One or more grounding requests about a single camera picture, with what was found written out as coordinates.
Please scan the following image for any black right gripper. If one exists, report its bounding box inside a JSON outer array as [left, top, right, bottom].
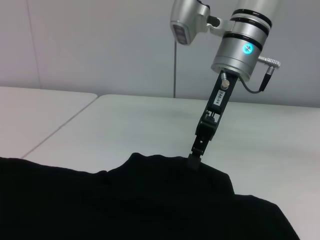
[[185, 70, 239, 172]]

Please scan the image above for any black shirt with white print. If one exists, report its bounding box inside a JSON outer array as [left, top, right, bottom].
[[0, 152, 301, 240]]

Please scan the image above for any grey right arm cable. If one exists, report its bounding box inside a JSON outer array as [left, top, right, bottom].
[[239, 56, 282, 95]]

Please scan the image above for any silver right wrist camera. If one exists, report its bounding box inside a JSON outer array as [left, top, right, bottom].
[[169, 0, 235, 46]]

